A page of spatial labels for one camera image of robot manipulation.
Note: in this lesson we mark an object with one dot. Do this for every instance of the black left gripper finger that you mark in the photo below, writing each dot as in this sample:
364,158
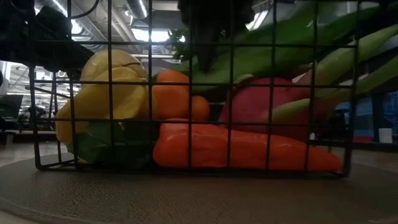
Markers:
207,49

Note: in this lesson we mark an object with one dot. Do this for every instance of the orange tangerine cluster with leaves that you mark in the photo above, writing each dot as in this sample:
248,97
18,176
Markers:
171,99

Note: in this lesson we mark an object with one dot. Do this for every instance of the pink dragon fruit green leaves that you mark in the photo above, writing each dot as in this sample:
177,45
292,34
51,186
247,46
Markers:
248,102

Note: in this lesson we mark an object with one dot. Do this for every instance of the yellow lemon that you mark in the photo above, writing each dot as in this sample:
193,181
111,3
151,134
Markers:
118,62

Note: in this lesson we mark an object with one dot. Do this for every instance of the red-orange carrot with green leaves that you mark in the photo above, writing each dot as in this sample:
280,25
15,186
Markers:
248,149

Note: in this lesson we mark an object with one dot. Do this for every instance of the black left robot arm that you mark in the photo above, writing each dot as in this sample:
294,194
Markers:
18,37

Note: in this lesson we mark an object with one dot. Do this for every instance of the round grey woven placemat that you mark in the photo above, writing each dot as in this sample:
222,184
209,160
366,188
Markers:
199,199

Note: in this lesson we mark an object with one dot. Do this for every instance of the white cup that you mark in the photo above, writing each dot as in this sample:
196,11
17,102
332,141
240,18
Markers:
385,135

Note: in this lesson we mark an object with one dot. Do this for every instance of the dark monitor screen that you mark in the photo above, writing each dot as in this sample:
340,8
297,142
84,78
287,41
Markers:
11,105

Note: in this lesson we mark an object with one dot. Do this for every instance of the silver ventilation duct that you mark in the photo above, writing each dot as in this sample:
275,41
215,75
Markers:
136,7

